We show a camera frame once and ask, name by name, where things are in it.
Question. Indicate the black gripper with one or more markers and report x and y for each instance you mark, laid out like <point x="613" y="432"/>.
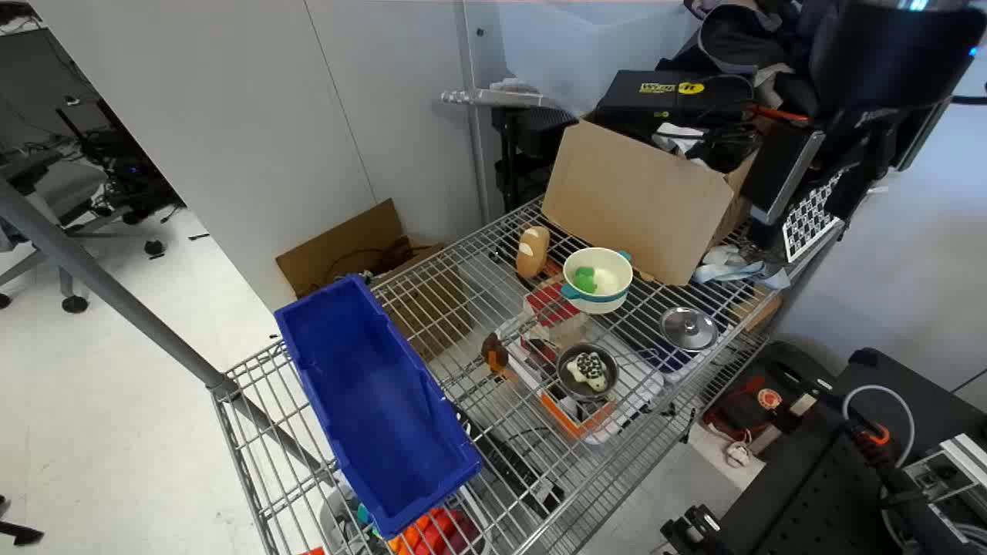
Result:
<point x="785" y="173"/>

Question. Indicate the brown rounded object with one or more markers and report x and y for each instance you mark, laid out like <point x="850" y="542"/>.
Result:
<point x="496" y="357"/>

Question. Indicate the dark robot arm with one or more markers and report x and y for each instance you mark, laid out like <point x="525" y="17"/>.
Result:
<point x="895" y="50"/>

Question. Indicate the small green object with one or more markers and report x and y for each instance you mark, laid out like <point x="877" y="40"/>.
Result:
<point x="585" y="278"/>

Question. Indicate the red flat object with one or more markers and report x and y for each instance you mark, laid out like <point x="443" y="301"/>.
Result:
<point x="552" y="306"/>

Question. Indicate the white perforated basket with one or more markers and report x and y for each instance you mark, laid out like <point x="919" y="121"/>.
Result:
<point x="814" y="225"/>

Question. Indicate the crumpled pale cloth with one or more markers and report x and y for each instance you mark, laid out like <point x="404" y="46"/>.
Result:
<point x="737" y="270"/>

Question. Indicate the black case yellow label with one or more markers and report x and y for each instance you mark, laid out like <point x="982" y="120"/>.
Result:
<point x="668" y="96"/>

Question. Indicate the black backpack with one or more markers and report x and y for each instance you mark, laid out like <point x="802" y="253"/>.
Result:
<point x="743" y="40"/>

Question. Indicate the brown cardboard box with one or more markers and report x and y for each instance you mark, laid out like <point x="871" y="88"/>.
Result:
<point x="637" y="202"/>

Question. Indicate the silver metal pan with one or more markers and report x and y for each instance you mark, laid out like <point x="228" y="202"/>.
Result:
<point x="690" y="329"/>

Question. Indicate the white bowl teal trim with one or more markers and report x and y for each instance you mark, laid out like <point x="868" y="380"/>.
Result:
<point x="616" y="275"/>

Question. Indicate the blue box white lid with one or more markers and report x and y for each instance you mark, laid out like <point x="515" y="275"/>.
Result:
<point x="666" y="363"/>

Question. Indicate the black bag red logo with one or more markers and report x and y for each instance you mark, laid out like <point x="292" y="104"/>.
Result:
<point x="767" y="403"/>

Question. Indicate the tan bread-shaped toy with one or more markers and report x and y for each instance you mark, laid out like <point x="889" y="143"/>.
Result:
<point x="533" y="250"/>

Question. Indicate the white container orange edge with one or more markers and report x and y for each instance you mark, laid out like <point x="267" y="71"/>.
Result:
<point x="637" y="396"/>

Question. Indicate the steel bowl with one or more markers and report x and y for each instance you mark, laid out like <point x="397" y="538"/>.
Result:
<point x="610" y="383"/>

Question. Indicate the cream plush toy spotted cloth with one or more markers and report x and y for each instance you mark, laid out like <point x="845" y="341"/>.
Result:
<point x="588" y="370"/>

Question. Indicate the black equipment case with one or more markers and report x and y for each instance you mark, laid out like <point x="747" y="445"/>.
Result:
<point x="821" y="496"/>

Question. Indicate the flattened cardboard sheet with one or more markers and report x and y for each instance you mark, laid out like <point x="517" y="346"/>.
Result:
<point x="342" y="250"/>

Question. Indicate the blue plastic bin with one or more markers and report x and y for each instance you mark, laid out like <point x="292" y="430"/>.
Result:
<point x="380" y="412"/>

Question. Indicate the orange red toy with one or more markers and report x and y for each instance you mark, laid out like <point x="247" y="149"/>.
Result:
<point x="435" y="528"/>

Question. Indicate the black office chair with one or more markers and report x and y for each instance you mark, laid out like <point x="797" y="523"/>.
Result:
<point x="125" y="173"/>

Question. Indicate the grey metal pole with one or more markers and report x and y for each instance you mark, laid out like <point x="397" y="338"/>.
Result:
<point x="103" y="281"/>

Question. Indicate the grey office chair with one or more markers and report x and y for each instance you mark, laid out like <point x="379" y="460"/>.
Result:
<point x="56" y="190"/>

